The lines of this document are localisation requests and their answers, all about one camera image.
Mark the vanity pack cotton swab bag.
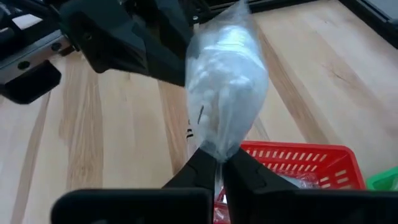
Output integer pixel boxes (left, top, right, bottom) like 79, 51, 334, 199
185, 0, 270, 203

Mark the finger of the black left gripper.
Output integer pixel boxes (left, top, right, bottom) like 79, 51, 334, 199
132, 0, 194, 87
0, 2, 149, 105

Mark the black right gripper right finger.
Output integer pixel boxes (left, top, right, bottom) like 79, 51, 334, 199
222, 147, 398, 224

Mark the red plastic slotted basket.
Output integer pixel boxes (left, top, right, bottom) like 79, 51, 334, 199
213, 140, 367, 224

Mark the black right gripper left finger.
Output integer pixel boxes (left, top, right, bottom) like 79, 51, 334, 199
50, 147, 218, 224

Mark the silver nail clipper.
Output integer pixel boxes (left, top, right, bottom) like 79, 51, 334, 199
276, 172, 322, 190

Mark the green plastic slotted basket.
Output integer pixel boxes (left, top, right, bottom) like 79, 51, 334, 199
366, 166, 398, 192

